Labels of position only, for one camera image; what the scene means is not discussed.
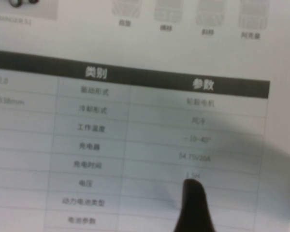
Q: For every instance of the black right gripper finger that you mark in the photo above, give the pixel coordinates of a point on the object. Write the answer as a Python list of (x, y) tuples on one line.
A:
[(194, 210)]

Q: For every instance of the white product booklet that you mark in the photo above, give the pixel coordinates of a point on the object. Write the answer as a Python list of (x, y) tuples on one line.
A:
[(111, 133)]

